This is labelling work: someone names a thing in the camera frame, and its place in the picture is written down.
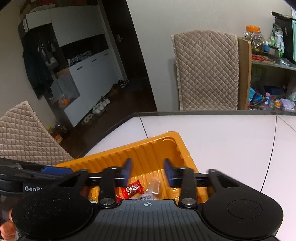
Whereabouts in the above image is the row of shoes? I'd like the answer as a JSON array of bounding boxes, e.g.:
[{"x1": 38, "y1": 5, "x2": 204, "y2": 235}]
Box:
[{"x1": 81, "y1": 79, "x2": 129, "y2": 126}]

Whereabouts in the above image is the wooden shelf unit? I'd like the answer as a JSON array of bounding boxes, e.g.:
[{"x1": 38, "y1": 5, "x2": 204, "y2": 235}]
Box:
[{"x1": 237, "y1": 38, "x2": 295, "y2": 110}]

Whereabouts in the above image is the quilted beige chair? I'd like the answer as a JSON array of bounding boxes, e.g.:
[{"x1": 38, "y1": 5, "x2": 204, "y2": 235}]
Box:
[
  {"x1": 171, "y1": 30, "x2": 239, "y2": 111},
  {"x1": 0, "y1": 101, "x2": 73, "y2": 166}
]

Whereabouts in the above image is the white cabinet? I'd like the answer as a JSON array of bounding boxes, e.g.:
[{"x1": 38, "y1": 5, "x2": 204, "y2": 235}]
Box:
[{"x1": 18, "y1": 4, "x2": 123, "y2": 128}]

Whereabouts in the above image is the orange lid candy jar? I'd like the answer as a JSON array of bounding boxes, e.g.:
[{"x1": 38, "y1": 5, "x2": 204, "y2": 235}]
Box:
[{"x1": 243, "y1": 25, "x2": 264, "y2": 53}]

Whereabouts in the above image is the quilted beige chair back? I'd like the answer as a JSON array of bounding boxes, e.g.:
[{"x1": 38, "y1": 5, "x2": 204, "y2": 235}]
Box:
[{"x1": 171, "y1": 30, "x2": 239, "y2": 111}]

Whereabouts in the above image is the small clear candy wrapper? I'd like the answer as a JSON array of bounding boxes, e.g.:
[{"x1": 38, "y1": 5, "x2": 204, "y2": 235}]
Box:
[{"x1": 147, "y1": 178, "x2": 160, "y2": 194}]

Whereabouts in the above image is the orange plastic tray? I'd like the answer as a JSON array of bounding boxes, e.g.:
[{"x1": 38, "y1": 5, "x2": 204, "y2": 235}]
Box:
[{"x1": 57, "y1": 131, "x2": 197, "y2": 201}]

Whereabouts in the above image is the left hand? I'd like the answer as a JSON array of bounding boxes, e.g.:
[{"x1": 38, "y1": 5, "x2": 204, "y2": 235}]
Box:
[{"x1": 1, "y1": 209, "x2": 19, "y2": 241}]

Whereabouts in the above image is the quilted beige chair left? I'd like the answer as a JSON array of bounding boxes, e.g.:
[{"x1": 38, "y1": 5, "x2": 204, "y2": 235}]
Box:
[{"x1": 0, "y1": 101, "x2": 73, "y2": 166}]

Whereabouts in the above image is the grey clear snack packet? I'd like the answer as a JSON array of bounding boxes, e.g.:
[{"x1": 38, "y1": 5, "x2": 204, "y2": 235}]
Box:
[{"x1": 130, "y1": 193, "x2": 157, "y2": 200}]

